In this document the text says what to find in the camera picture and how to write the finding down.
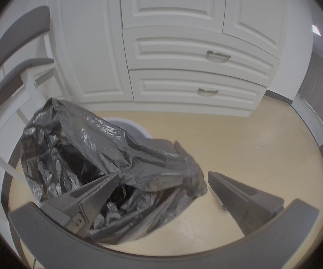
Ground black plastic bag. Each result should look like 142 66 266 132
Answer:
20 98 208 245

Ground white wardrobe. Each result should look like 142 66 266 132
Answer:
48 0 291 118

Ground grey padded white chair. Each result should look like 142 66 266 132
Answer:
0 6 59 184

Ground white trash bin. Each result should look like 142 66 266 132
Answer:
104 117 179 155

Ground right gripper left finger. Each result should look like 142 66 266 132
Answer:
42 173 120 237

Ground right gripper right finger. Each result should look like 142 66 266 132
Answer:
207 171 286 237

